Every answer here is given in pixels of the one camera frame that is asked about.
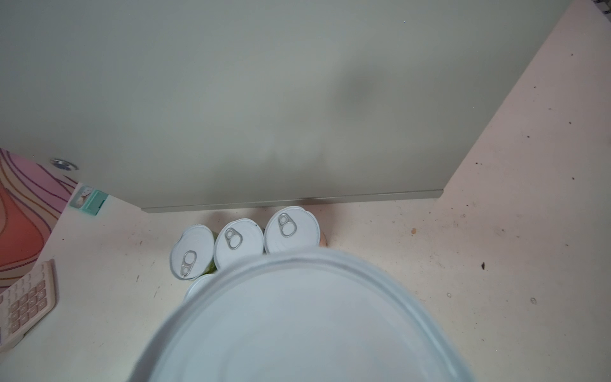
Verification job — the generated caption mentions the mint green alarm clock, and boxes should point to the mint green alarm clock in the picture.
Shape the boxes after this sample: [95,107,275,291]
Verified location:
[69,186,108,216]

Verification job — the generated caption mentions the pink calculator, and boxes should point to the pink calculator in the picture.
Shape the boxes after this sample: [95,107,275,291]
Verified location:
[1,260,57,353]

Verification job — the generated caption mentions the yellow can centre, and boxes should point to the yellow can centre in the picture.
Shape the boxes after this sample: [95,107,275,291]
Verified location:
[184,273,216,301]

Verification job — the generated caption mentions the green can pull tab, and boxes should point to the green can pull tab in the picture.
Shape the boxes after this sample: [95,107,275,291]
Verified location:
[170,224,217,280]

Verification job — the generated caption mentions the orange pink can pull tab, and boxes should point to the orange pink can pull tab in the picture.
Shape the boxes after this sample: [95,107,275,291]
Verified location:
[263,206,328,254]

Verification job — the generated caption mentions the teal can pull tab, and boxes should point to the teal can pull tab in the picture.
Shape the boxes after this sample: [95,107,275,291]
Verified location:
[213,218,264,270]

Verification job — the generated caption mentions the grey metal cabinet box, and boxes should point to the grey metal cabinet box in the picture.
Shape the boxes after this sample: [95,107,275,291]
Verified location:
[1,1,569,210]

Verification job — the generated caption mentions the teal can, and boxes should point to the teal can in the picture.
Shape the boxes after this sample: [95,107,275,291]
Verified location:
[130,248,474,381]

